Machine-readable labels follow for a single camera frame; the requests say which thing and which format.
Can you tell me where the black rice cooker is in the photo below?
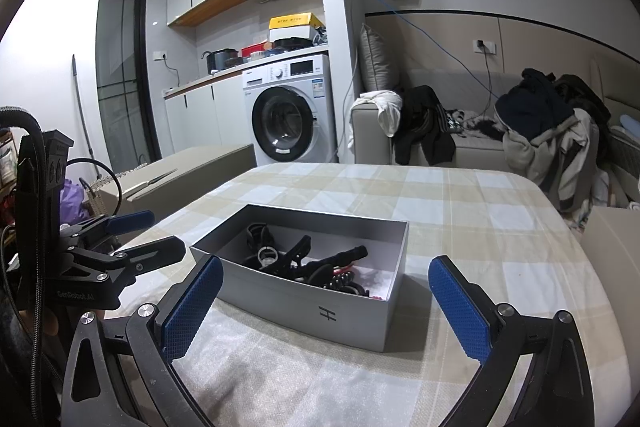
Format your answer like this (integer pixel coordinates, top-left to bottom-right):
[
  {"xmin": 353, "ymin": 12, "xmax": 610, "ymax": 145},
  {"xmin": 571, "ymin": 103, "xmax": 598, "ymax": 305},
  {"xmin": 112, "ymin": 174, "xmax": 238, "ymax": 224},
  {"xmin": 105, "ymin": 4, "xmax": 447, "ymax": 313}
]
[{"xmin": 201, "ymin": 48, "xmax": 240, "ymax": 76}]

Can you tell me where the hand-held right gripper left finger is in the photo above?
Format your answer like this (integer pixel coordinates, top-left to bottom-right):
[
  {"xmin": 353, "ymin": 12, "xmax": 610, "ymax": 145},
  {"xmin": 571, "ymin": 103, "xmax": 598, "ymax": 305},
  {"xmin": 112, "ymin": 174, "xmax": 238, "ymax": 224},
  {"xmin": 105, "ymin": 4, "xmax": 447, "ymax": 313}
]
[{"xmin": 62, "ymin": 254, "xmax": 225, "ymax": 427}]

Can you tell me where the black claw hair clip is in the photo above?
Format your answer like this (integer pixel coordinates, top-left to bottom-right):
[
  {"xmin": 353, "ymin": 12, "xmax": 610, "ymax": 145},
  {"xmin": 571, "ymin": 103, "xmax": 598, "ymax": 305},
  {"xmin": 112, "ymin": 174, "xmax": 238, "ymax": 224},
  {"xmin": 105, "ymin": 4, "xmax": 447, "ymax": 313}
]
[{"xmin": 245, "ymin": 234, "xmax": 315, "ymax": 280}]

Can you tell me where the pile of clothes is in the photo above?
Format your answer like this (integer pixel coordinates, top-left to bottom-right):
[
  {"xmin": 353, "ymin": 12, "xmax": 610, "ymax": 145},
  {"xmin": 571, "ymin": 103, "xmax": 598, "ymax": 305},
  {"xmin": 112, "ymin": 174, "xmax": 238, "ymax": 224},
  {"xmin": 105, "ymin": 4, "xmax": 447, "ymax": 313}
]
[{"xmin": 494, "ymin": 68, "xmax": 613, "ymax": 214}]

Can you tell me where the grey cardboard box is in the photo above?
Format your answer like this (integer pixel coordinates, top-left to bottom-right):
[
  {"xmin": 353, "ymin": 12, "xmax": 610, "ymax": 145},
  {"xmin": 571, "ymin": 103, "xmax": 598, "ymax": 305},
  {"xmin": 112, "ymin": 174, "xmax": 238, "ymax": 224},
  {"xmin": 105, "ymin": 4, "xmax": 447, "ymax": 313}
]
[{"xmin": 190, "ymin": 204, "xmax": 410, "ymax": 353}]

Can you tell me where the beige sofa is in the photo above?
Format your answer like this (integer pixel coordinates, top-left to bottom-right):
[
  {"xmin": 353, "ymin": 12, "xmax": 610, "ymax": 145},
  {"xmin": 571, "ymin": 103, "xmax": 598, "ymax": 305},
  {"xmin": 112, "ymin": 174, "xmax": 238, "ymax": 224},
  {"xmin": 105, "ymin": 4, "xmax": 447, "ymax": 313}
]
[{"xmin": 349, "ymin": 67, "xmax": 640, "ymax": 210}]

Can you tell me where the broom handle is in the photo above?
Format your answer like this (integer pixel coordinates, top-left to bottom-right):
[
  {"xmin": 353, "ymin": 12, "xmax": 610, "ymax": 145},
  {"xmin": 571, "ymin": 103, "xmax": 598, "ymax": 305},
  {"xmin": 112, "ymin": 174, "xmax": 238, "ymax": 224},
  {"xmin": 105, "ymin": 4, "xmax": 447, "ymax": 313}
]
[{"xmin": 71, "ymin": 54, "xmax": 97, "ymax": 164}]

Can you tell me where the black braided cable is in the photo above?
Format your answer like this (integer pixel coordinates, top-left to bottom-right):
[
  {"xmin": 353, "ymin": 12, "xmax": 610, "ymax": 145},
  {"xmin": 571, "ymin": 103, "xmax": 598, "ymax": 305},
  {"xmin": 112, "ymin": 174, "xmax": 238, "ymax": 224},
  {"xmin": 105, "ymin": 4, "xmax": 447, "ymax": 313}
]
[{"xmin": 0, "ymin": 106, "xmax": 53, "ymax": 427}]

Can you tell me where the thin black cable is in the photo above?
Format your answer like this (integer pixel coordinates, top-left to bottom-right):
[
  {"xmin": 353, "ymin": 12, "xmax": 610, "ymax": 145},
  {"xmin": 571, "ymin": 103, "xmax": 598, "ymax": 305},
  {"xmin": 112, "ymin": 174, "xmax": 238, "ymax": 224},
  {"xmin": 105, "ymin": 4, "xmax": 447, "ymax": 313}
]
[{"xmin": 64, "ymin": 158, "xmax": 125, "ymax": 220}]

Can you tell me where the purple plastic bag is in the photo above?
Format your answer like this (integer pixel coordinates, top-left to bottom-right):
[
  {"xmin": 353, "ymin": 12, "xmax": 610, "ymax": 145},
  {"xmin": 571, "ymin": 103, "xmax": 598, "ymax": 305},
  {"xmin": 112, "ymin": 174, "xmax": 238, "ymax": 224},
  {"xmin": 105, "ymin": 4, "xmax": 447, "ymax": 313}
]
[{"xmin": 59, "ymin": 178, "xmax": 87, "ymax": 226}]

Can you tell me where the dark glass door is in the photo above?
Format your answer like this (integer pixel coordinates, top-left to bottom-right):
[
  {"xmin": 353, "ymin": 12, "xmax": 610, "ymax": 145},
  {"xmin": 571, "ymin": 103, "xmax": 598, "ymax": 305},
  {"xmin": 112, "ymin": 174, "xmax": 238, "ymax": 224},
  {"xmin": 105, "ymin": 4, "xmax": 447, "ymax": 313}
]
[{"xmin": 95, "ymin": 0, "xmax": 162, "ymax": 174}]

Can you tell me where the black garment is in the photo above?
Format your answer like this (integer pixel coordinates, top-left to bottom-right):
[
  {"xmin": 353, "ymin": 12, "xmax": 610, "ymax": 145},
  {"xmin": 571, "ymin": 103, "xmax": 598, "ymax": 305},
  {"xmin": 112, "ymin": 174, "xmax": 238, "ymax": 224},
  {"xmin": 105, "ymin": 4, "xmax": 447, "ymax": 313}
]
[{"xmin": 394, "ymin": 85, "xmax": 457, "ymax": 166}]

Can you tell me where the yellow and white box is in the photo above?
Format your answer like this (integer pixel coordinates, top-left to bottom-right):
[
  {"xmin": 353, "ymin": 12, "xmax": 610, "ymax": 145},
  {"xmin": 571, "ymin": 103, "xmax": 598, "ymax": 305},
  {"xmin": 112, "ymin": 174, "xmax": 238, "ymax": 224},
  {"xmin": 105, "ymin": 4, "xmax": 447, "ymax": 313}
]
[{"xmin": 268, "ymin": 13, "xmax": 327, "ymax": 44}]

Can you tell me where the cluttered storage shelf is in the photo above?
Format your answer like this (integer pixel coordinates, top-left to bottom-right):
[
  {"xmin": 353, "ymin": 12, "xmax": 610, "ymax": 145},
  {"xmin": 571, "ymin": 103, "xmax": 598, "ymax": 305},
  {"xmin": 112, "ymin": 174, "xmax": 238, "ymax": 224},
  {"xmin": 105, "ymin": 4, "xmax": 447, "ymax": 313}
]
[{"xmin": 0, "ymin": 127, "xmax": 22, "ymax": 228}]

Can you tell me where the white kitchen counter cabinet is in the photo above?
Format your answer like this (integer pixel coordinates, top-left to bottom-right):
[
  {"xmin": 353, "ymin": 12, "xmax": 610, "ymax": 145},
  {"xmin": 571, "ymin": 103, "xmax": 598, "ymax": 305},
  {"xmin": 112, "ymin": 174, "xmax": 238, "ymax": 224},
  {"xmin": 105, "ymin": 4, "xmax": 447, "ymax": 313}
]
[{"xmin": 163, "ymin": 71, "xmax": 252, "ymax": 158}]

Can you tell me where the black hair band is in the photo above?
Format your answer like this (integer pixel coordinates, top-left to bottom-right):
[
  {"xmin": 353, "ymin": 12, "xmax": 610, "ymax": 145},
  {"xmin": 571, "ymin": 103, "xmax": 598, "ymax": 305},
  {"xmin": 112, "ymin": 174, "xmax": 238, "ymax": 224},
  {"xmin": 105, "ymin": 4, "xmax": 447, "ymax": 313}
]
[{"xmin": 244, "ymin": 223, "xmax": 276, "ymax": 253}]

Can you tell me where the blue cable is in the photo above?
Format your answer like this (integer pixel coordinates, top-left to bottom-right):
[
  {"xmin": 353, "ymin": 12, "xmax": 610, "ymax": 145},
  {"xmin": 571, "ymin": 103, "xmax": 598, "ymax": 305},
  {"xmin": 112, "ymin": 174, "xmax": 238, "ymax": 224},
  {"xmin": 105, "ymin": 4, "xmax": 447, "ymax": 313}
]
[{"xmin": 319, "ymin": 0, "xmax": 502, "ymax": 120}]

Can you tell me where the grey pillow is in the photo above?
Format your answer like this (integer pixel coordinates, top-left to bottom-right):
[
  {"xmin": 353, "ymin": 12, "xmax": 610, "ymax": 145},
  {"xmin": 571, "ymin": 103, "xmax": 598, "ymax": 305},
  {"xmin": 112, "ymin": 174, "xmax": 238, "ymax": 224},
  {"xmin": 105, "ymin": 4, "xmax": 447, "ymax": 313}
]
[{"xmin": 358, "ymin": 23, "xmax": 402, "ymax": 94}]

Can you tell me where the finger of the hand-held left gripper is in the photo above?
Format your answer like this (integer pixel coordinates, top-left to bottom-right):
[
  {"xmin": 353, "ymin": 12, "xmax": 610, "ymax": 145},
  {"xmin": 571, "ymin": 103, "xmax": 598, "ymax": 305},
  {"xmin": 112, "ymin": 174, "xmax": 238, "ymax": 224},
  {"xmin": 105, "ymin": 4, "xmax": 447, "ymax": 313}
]
[
  {"xmin": 60, "ymin": 210, "xmax": 157, "ymax": 254},
  {"xmin": 111, "ymin": 235, "xmax": 187, "ymax": 288}
]

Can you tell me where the pale cardboard box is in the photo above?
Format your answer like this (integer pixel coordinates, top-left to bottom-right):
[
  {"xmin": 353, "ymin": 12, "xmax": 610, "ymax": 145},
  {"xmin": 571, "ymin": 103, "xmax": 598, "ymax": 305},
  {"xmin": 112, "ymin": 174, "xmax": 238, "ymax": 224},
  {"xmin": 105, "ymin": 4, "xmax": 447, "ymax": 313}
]
[{"xmin": 580, "ymin": 206, "xmax": 640, "ymax": 313}]

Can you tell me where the white garment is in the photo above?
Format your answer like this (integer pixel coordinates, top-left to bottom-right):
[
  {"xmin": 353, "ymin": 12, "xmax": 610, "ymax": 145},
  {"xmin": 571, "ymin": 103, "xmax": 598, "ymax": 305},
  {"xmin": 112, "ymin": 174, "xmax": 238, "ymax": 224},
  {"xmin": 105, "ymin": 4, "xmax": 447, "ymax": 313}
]
[{"xmin": 356, "ymin": 90, "xmax": 404, "ymax": 138}]

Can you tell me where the brown cardboard box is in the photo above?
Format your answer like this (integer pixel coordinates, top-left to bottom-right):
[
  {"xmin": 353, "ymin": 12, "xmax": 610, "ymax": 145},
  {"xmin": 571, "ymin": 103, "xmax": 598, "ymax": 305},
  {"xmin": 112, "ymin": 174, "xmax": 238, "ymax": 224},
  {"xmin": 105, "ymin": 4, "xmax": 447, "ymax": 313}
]
[{"xmin": 97, "ymin": 144, "xmax": 257, "ymax": 224}]

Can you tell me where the woven basket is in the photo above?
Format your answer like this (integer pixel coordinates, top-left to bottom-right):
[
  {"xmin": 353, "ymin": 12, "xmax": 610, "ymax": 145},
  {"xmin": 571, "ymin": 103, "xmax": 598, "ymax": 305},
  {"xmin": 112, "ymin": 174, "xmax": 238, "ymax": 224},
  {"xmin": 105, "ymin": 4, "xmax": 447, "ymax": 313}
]
[{"xmin": 80, "ymin": 178, "xmax": 118, "ymax": 219}]

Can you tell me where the white washing machine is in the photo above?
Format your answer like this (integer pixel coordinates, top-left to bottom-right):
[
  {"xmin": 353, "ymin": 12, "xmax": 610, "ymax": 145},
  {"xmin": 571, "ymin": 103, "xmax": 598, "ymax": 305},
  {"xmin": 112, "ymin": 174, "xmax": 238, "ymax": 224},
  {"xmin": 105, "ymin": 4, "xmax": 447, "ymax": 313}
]
[{"xmin": 242, "ymin": 53, "xmax": 337, "ymax": 166}]

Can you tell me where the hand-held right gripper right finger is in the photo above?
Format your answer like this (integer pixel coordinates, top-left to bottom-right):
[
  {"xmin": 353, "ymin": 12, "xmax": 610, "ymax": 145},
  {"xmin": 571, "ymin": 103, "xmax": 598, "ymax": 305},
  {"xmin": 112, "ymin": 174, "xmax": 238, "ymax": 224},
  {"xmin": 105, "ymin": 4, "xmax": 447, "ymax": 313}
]
[{"xmin": 427, "ymin": 254, "xmax": 597, "ymax": 427}]

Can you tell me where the black alligator hair clip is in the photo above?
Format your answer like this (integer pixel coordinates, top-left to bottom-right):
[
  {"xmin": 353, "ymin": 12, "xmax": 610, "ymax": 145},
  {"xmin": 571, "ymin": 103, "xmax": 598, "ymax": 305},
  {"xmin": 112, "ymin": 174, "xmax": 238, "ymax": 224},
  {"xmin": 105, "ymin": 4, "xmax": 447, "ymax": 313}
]
[{"xmin": 300, "ymin": 245, "xmax": 369, "ymax": 279}]

